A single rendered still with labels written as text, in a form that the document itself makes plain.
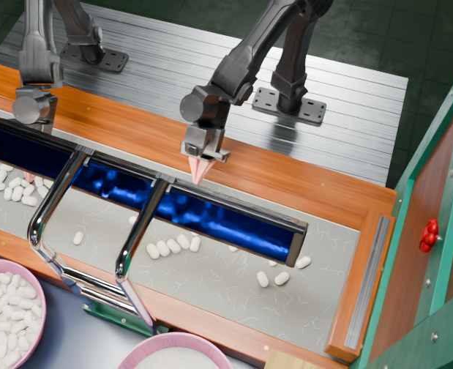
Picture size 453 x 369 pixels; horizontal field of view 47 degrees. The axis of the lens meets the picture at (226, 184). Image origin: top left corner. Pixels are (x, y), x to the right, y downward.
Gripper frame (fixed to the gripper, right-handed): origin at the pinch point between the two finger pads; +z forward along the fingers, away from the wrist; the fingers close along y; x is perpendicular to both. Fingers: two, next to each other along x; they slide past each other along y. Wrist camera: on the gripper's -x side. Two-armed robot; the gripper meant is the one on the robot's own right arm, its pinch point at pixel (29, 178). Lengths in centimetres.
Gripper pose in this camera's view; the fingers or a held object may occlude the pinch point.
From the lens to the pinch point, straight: 127.1
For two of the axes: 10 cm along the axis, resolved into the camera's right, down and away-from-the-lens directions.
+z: -2.7, 9.3, 2.5
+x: 2.6, -1.9, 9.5
